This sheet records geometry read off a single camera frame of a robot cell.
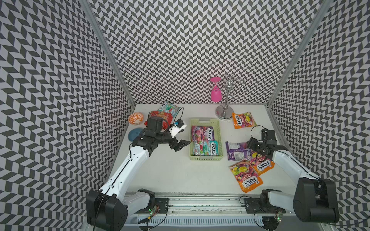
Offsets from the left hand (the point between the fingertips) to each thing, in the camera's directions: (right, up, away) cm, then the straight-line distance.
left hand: (184, 136), depth 75 cm
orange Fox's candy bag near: (+35, -23, +6) cm, 42 cm away
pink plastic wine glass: (+22, +26, +29) cm, 45 cm away
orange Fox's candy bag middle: (+45, -17, +10) cm, 50 cm away
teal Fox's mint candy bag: (+15, -10, +16) cm, 24 cm away
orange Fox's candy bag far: (+42, +8, +30) cm, 52 cm away
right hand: (+41, -8, +14) cm, 44 cm away
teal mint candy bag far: (-14, +18, +39) cm, 45 cm away
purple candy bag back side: (+35, -12, +16) cm, 40 cm away
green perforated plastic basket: (+21, +6, +27) cm, 35 cm away
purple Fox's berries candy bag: (+11, -1, +23) cm, 26 cm away
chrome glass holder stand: (+28, +29, +18) cm, 45 cm away
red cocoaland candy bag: (-14, +9, +30) cm, 34 cm away
